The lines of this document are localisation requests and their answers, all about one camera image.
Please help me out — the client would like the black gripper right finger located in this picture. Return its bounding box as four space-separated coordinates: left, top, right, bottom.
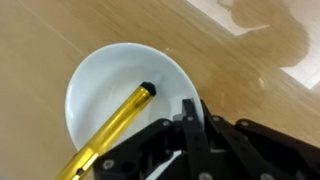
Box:
200 99 320 180

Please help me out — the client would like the white ceramic bowl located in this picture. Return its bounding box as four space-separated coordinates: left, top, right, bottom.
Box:
64 42 204 180

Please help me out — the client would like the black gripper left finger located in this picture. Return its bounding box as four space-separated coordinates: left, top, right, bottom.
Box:
92 98 215 180

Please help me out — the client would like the yellow pen with black tip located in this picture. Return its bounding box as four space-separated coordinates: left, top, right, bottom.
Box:
54 81 158 180

